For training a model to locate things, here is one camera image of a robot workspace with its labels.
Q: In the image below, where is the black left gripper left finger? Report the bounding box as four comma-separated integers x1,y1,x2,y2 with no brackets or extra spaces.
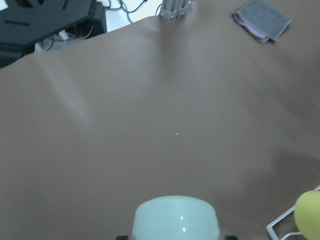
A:
116,235,129,240

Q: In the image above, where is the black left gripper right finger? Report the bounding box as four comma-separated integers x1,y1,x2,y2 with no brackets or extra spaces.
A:
224,235,237,240

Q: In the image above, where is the mint green cup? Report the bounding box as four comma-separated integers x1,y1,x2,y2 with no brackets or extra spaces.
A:
130,195,221,240

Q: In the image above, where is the yellow cup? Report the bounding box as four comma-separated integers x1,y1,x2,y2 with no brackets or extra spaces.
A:
294,190,320,240

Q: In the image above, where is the grey folded cloth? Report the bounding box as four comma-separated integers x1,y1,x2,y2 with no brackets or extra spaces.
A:
232,0,292,43

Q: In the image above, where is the black equipment case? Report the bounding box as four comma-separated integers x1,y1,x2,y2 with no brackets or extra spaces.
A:
0,0,107,68

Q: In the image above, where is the white wire cup holder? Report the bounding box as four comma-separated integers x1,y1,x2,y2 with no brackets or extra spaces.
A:
266,186,320,240

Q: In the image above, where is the grey metal camera post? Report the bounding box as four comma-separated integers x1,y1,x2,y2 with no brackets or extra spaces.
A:
159,0,192,21

